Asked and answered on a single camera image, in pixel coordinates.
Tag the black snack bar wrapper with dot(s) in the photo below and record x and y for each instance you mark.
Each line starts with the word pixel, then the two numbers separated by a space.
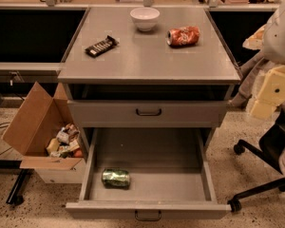
pixel 101 47

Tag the open grey middle drawer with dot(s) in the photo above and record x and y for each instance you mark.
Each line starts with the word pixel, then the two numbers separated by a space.
pixel 169 176

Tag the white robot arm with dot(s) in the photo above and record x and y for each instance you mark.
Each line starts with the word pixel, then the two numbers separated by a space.
pixel 274 40

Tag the white ceramic bowl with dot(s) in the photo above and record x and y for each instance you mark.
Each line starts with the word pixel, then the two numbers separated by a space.
pixel 145 18

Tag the green crushed soda can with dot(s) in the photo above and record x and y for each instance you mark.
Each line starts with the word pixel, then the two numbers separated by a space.
pixel 115 178

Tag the brown cardboard box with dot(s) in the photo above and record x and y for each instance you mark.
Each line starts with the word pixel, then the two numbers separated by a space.
pixel 33 132

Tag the closed grey upper drawer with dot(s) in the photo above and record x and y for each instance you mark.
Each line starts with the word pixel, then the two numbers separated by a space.
pixel 147 113

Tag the black office chair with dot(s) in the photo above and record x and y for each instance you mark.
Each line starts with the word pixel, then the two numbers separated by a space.
pixel 271 145

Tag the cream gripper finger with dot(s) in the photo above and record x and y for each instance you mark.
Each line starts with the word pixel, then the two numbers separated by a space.
pixel 268 93

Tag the orange crushed soda can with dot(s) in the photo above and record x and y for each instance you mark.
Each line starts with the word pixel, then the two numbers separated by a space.
pixel 185 36

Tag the black table leg base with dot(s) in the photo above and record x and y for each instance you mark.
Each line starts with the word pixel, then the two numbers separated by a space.
pixel 15 196

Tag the grey drawer cabinet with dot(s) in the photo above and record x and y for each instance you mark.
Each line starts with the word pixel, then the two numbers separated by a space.
pixel 143 67

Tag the snack packets in box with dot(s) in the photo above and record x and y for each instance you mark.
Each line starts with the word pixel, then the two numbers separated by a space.
pixel 66 144

